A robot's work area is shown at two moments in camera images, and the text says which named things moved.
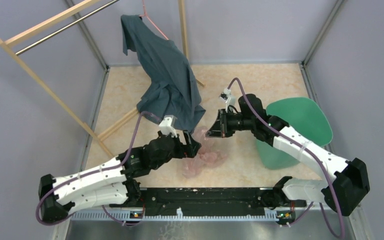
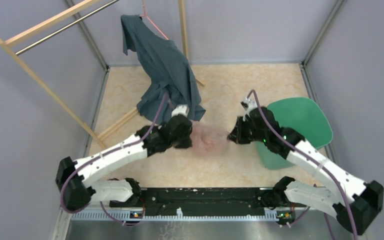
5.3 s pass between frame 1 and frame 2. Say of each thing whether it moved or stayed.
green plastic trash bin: stayed
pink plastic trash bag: moved
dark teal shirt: stayed
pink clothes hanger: stayed
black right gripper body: moved
